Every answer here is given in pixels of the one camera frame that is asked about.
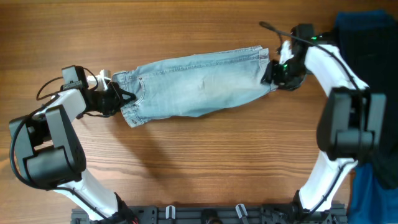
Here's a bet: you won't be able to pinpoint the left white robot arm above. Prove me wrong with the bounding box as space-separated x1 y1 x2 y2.
9 65 139 223

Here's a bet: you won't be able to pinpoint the light blue denim shorts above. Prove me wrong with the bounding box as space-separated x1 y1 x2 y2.
113 45 277 128

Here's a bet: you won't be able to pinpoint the blue cloth bottom right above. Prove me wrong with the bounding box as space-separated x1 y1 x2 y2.
348 164 397 224

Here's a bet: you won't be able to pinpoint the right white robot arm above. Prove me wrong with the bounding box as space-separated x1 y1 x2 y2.
261 24 386 220

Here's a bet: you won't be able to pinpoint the dark clothes pile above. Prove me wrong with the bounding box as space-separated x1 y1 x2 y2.
335 10 397 189

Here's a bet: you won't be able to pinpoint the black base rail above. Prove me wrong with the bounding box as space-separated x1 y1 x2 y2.
70 203 349 224

